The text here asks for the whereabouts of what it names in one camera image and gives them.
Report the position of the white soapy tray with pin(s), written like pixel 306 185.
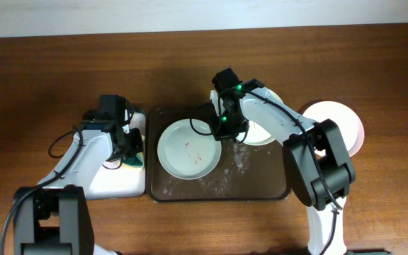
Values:
pixel 99 177

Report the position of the pink white plate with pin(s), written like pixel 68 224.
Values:
pixel 350 125

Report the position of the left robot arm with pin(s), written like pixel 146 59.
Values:
pixel 53 217

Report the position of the dark brown tray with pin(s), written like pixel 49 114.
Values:
pixel 244 172

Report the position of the green yellow sponge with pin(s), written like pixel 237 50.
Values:
pixel 134 162

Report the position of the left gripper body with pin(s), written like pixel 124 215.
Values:
pixel 134 144

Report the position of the cream plate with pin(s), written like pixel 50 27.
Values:
pixel 256 135

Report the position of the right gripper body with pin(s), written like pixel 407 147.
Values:
pixel 227 126

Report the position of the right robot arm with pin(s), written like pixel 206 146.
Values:
pixel 317 165

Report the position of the pale green plate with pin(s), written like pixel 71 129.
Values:
pixel 185 152

